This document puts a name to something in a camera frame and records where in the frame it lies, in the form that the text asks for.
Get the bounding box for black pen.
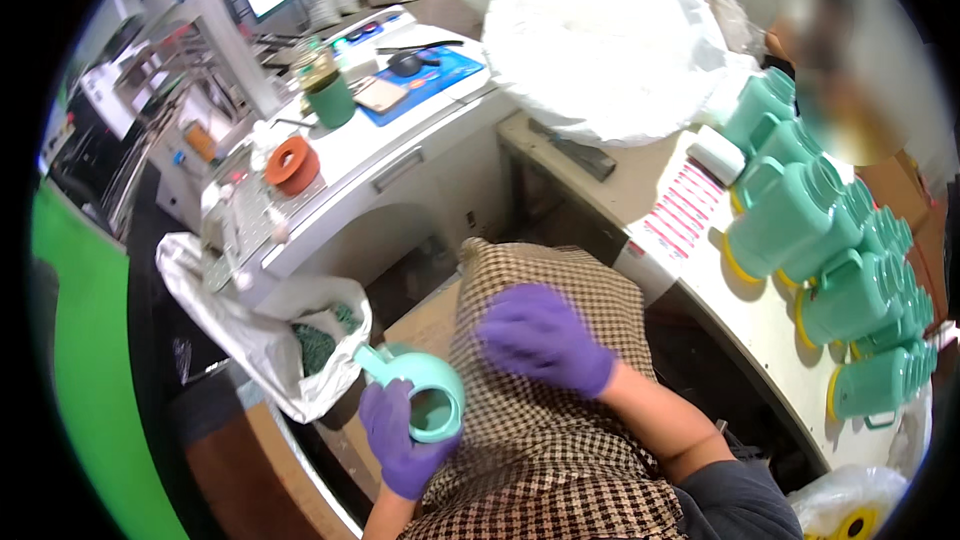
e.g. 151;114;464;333
374;39;466;56

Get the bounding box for green panel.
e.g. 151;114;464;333
30;178;190;540

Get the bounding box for red striped label sheet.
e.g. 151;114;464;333
641;157;726;261

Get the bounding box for white machine cabinet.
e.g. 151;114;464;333
196;22;520;309

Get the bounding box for row of teal jugs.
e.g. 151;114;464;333
718;66;940;430

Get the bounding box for person's right hand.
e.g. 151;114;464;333
475;283;618;400

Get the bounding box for black computer mouse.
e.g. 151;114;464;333
385;51;442;79

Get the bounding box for orange tape roll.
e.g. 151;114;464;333
264;135;322;198

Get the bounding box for person's left hand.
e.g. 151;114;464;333
358;378;463;502

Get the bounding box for person's legs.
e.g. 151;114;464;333
397;237;687;540

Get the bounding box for blue mouse mat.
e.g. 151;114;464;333
351;45;487;128

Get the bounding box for green cup with glass jar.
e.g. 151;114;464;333
294;36;358;130

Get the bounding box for white bag of green caps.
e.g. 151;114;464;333
155;231;374;425

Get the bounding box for clear bag of yellow lids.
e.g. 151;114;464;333
786;463;913;540

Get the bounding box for large white plastic bag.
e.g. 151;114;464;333
480;0;762;149

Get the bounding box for white machine column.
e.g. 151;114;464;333
171;0;285;123

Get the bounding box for teal plastic jug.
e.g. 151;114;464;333
352;342;467;444

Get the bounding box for brown cardboard box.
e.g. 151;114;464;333
855;150;948;331

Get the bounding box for person's body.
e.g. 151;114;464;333
671;441;805;540

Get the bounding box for white control panel with buttons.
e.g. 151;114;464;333
330;5;419;55

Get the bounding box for black flat tool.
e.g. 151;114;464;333
527;117;618;183

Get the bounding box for white paper roll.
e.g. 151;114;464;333
685;125;748;188

